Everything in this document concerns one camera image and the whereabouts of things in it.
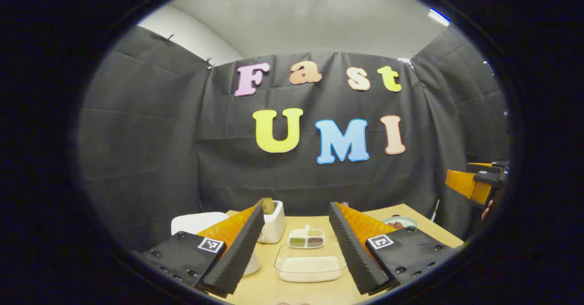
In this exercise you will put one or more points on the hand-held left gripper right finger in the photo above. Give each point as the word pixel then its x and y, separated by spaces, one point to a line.
pixel 353 255

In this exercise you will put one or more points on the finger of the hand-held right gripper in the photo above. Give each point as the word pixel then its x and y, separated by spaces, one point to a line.
pixel 465 184
pixel 483 164

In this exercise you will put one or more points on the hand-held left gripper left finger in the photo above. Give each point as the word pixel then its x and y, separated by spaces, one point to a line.
pixel 237 259

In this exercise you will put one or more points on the white rice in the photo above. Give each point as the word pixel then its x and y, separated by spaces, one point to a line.
pixel 310 267

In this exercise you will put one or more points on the white rice cooker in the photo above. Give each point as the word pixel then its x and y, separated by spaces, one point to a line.
pixel 196 223

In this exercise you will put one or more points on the clear plastic rice container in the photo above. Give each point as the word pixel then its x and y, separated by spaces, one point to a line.
pixel 292 249

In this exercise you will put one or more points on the dark red beans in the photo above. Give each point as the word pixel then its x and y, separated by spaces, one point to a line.
pixel 315 241

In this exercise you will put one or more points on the yellow soybeans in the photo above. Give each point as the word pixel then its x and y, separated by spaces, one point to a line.
pixel 315 232

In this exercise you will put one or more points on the white toaster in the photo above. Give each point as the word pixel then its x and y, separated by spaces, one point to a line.
pixel 273 229

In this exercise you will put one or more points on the white divided bean dish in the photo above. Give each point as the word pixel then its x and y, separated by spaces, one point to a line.
pixel 306 236

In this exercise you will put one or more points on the green mung beans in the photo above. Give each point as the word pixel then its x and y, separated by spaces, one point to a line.
pixel 297 242

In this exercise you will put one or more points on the brown bread slice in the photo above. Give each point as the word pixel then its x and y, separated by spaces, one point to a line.
pixel 260 204
pixel 270 206

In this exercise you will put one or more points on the light green plate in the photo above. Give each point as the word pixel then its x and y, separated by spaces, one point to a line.
pixel 409 222

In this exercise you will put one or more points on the black backdrop cloth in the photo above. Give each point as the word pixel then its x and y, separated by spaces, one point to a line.
pixel 159 136

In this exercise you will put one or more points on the ceiling light panel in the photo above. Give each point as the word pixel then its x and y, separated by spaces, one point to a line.
pixel 439 17

